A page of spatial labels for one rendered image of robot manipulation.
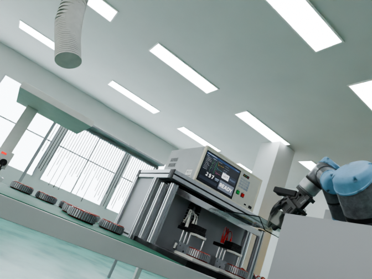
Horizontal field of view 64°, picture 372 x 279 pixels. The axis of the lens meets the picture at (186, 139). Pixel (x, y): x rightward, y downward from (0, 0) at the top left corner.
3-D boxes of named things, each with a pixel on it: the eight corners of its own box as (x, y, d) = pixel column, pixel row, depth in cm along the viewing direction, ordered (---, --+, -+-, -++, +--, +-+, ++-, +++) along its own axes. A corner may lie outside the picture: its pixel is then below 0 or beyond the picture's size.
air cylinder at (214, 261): (223, 272, 153) (227, 262, 155) (213, 268, 150) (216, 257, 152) (217, 270, 158) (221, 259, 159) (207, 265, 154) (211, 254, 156)
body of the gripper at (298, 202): (285, 217, 114) (306, 195, 111) (274, 203, 121) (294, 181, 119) (297, 225, 117) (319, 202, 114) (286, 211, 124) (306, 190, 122)
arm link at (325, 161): (328, 157, 109) (322, 153, 118) (308, 179, 112) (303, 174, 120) (346, 171, 109) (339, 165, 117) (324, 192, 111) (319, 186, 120)
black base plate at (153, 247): (298, 310, 131) (299, 305, 131) (185, 266, 104) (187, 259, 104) (228, 278, 170) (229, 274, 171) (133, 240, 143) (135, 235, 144)
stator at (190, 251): (213, 266, 129) (216, 257, 131) (194, 258, 125) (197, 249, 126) (199, 259, 139) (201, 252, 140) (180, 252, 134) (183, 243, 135)
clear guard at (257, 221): (297, 248, 144) (300, 236, 146) (264, 230, 133) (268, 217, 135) (249, 236, 171) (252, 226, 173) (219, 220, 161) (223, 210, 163)
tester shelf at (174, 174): (266, 229, 169) (268, 221, 170) (171, 177, 140) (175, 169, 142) (218, 218, 206) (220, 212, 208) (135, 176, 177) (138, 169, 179)
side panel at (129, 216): (134, 240, 145) (161, 179, 155) (129, 238, 143) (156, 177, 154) (115, 231, 168) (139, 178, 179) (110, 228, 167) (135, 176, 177)
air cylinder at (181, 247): (187, 258, 143) (191, 246, 145) (175, 252, 140) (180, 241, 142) (182, 255, 147) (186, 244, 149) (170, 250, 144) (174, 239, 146)
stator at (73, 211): (87, 222, 121) (92, 213, 122) (98, 227, 112) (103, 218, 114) (62, 212, 115) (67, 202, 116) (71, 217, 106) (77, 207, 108)
